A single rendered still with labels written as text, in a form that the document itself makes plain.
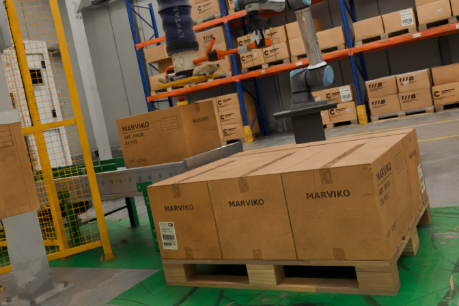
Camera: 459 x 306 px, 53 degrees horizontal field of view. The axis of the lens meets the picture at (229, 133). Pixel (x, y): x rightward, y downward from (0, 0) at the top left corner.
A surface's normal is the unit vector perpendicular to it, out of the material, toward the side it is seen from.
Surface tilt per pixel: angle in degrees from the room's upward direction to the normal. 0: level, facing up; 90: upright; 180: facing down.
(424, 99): 90
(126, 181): 90
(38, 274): 90
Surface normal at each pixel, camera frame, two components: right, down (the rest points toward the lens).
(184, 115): 0.84, -0.14
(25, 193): 0.52, -0.06
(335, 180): -0.51, 0.15
